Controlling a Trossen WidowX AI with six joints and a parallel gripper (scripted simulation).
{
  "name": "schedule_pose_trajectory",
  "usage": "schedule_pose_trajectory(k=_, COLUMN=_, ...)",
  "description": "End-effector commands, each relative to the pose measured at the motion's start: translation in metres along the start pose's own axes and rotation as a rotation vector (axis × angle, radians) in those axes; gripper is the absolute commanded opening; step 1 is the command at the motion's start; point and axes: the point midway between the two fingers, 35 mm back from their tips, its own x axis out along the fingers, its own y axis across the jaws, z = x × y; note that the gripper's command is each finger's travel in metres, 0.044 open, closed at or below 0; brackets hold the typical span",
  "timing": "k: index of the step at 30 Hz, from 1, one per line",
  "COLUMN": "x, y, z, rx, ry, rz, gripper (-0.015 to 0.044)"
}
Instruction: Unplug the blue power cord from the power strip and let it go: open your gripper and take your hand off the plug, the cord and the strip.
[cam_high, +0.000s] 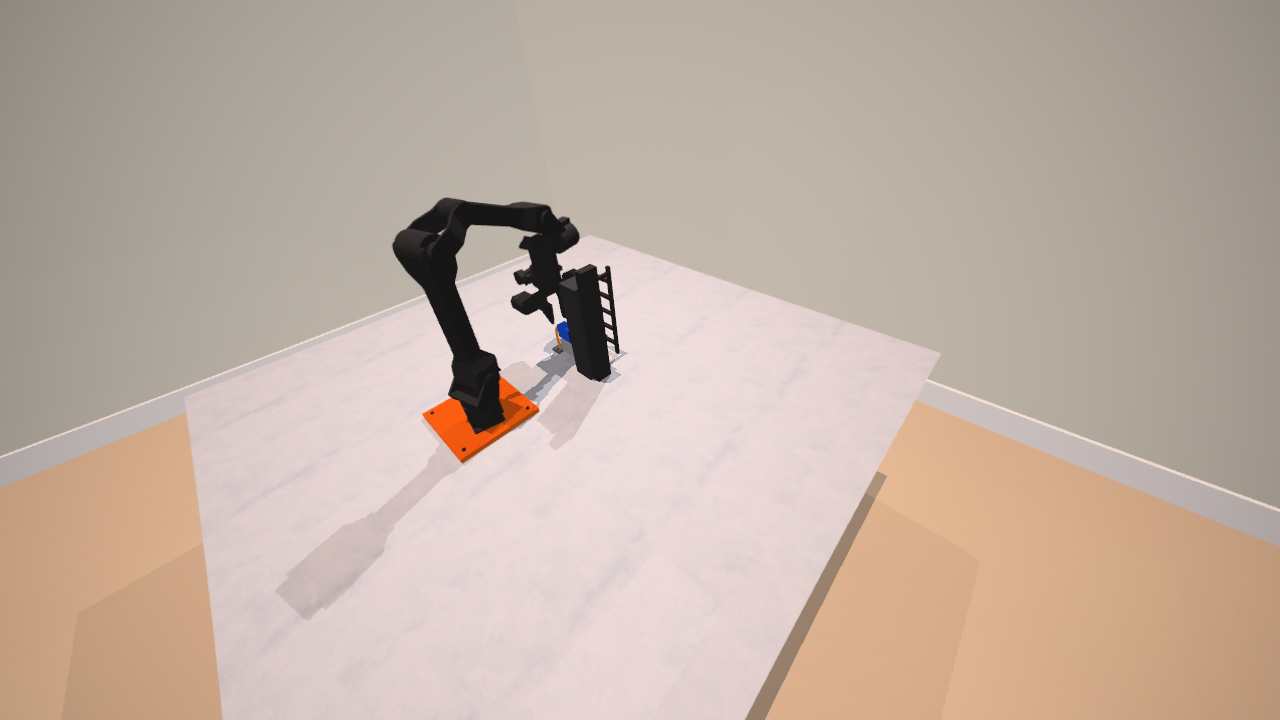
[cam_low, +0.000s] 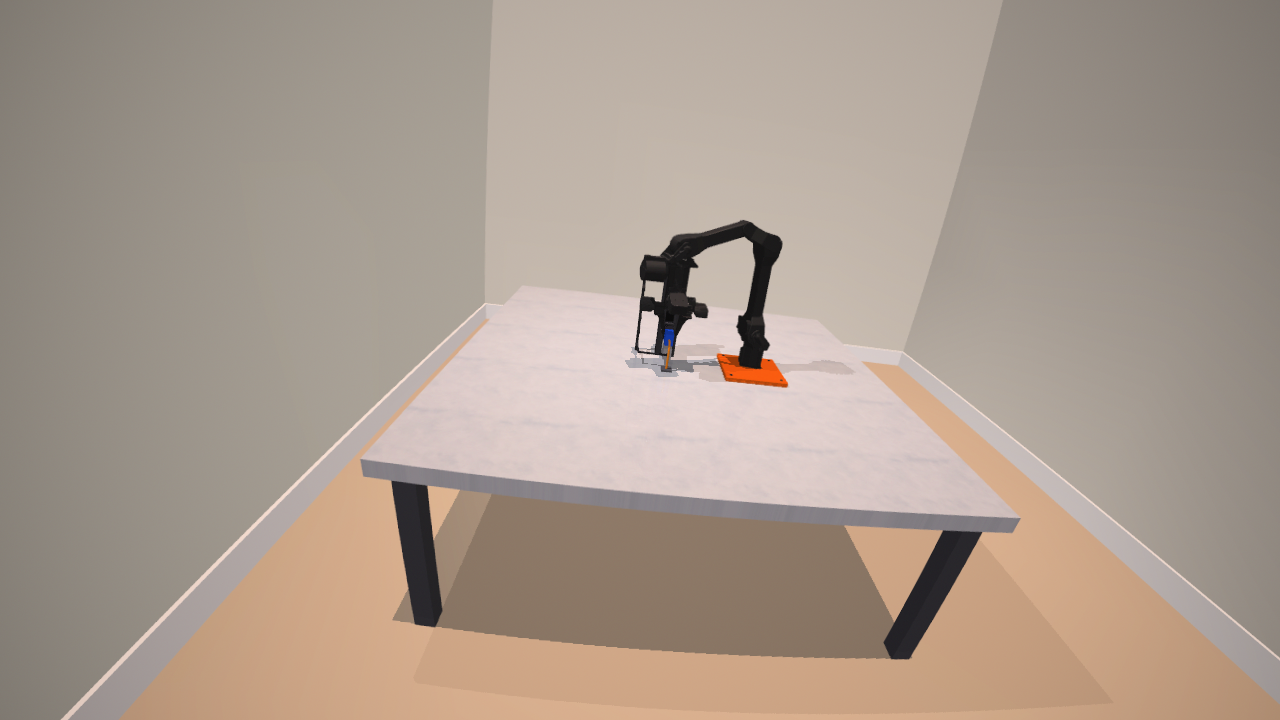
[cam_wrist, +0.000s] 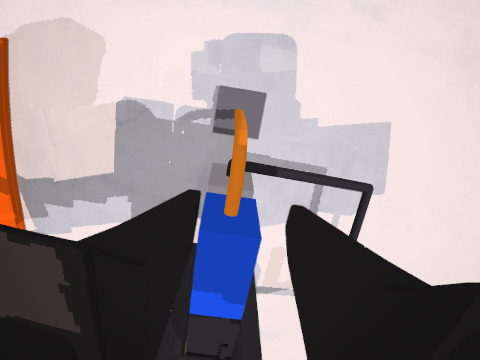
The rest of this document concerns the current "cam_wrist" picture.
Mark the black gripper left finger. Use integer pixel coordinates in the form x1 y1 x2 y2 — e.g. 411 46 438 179
0 189 201 360

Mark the black rectangular block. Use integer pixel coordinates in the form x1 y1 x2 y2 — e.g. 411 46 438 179
156 243 261 360

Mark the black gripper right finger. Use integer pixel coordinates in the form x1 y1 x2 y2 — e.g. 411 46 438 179
285 205 480 360

